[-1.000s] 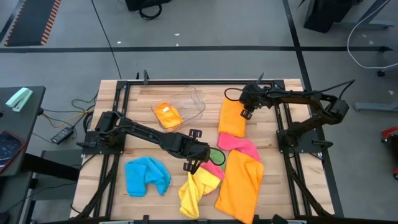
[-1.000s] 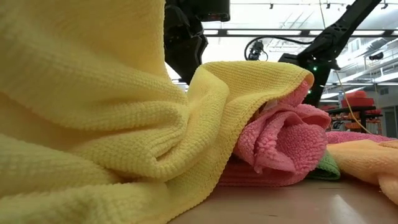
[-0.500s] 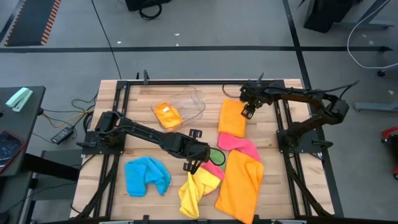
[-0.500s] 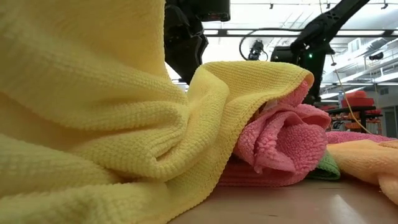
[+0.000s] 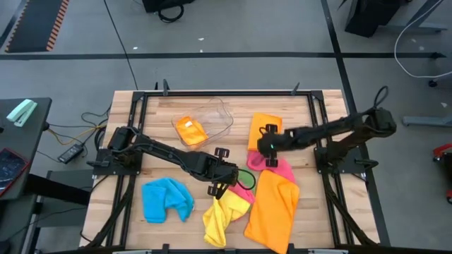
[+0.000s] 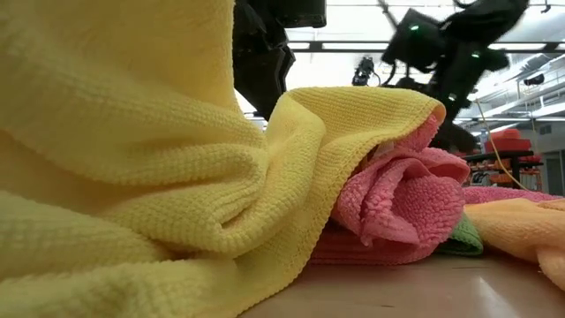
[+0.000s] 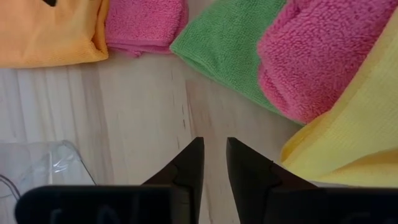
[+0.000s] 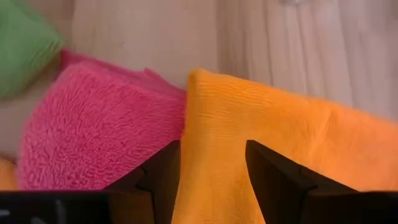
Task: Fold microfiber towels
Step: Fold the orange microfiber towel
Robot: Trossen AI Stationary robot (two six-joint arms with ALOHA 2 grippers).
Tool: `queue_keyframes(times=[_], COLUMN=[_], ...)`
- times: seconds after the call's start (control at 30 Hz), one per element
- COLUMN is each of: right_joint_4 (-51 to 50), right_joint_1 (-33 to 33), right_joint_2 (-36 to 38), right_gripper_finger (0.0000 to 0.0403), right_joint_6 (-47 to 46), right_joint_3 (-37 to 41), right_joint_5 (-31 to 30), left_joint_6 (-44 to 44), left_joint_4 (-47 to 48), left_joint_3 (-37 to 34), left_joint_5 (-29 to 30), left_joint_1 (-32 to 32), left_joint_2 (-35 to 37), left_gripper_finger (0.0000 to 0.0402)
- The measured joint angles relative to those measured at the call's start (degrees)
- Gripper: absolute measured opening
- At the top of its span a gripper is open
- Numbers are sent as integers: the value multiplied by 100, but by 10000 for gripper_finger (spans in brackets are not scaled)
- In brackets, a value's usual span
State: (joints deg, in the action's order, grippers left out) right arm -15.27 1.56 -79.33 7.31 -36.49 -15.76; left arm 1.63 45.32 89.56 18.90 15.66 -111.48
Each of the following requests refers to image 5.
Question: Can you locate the green microfiber towel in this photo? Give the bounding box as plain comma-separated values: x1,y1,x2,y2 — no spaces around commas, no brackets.
242,169,257,193

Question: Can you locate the clear plastic bin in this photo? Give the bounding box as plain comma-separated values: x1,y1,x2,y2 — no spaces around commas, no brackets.
171,97,234,151

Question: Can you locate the black mat with orange stripes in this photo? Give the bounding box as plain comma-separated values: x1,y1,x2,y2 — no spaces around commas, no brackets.
5,0,70,54

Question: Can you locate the yellow microfiber towel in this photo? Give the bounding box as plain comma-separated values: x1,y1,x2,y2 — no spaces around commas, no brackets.
203,188,252,248

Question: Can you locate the red wheeled cart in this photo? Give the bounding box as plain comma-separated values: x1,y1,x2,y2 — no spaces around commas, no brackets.
433,143,452,205

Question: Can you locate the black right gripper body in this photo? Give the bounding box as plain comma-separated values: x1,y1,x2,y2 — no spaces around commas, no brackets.
257,133,287,158

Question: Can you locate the black floor cable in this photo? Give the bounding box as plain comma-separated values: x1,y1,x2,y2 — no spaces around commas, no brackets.
103,0,139,91

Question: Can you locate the grey desk base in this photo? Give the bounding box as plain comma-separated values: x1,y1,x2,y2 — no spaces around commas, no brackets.
33,169,95,229

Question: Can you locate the mint green stapler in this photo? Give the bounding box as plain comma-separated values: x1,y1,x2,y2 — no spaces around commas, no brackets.
6,99,38,128

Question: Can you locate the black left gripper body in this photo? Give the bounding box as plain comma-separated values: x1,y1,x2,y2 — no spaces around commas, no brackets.
203,157,240,185

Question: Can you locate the black coiled cable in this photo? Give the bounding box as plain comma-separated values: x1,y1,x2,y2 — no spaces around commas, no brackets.
157,3,185,24

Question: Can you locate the smartphone in red case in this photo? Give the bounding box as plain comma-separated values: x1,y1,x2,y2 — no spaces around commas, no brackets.
0,147,31,198

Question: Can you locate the white floor cable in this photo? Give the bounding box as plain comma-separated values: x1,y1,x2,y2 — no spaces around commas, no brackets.
394,0,452,79

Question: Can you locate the black aluminium table frame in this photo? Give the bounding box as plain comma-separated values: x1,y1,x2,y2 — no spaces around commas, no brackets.
79,89,391,254

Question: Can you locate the yellow floor cable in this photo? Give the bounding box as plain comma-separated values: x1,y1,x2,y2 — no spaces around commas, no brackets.
47,125,98,146

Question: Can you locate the black computer tower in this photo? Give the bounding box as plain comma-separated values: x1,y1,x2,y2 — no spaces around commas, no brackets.
142,0,196,13

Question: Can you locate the black side desk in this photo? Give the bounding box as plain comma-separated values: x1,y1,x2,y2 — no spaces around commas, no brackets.
0,97,53,201

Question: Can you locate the grey metal desk foot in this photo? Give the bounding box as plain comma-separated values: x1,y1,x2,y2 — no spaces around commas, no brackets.
381,21,450,33
402,116,452,127

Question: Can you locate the black equipment cabinet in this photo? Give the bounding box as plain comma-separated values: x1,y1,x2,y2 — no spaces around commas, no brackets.
345,0,402,38

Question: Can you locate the blue microfiber towel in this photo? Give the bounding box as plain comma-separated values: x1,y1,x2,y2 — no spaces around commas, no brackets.
141,176,195,224

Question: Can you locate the black power adapter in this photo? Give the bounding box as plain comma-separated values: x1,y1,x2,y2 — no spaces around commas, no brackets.
57,143,85,164

